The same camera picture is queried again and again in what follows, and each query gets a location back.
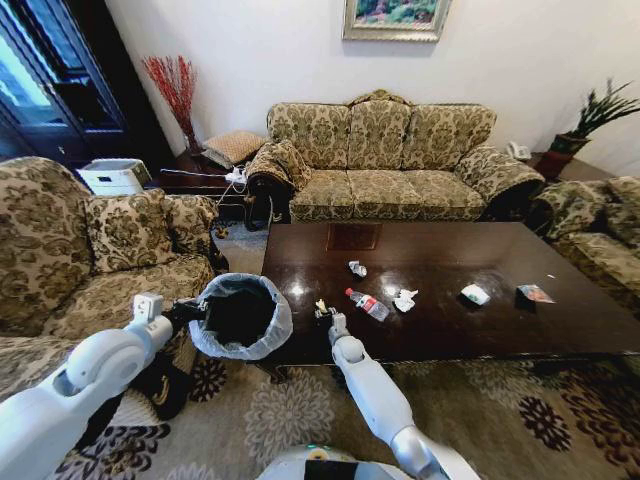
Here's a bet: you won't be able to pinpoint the trash bin with pale liner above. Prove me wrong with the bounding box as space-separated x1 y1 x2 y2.
187 272 295 362

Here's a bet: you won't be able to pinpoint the clear bottle with red label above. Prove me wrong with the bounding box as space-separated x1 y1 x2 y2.
344 287 391 323

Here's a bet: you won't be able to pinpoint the white crumpled tissue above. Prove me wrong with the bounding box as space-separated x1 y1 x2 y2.
392 288 421 314

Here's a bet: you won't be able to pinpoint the floral square cushion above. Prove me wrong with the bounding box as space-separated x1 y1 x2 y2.
83 188 177 275

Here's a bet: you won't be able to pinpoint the dark glossy wooden coffee table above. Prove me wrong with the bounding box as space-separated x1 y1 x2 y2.
252 221 640 385

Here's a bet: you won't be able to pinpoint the floral three-seat sofa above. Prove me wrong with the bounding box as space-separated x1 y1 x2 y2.
245 89 547 232

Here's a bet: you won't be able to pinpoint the white and green packet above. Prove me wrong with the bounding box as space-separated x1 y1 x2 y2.
459 283 492 306

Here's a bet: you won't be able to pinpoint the white robot front shell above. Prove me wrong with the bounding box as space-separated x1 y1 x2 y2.
255 443 404 480

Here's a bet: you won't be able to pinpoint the white storage box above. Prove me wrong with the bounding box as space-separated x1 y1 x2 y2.
76 157 153 197

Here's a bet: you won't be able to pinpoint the floral armchair with cushion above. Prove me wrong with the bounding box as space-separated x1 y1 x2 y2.
0 156 222 404

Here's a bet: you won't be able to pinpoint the golden patterned cushion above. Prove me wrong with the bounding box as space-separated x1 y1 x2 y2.
201 130 267 167

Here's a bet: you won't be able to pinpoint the dark printed snack wrapper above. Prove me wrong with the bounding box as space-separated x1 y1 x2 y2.
515 283 556 306

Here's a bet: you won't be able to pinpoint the flower patterned rug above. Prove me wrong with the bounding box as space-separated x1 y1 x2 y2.
47 219 640 480

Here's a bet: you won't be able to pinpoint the red branches in vase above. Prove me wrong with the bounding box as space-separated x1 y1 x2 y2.
141 55 205 155

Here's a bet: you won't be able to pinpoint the dark wooden glass cabinet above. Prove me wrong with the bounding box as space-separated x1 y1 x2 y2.
0 0 174 169

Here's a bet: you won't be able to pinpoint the framed landscape painting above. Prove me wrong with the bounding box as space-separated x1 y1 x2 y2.
341 0 454 43

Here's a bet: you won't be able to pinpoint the green potted plant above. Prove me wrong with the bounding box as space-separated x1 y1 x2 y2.
546 78 640 157

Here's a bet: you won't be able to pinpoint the white power cable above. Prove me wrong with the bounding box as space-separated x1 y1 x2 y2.
215 179 247 207

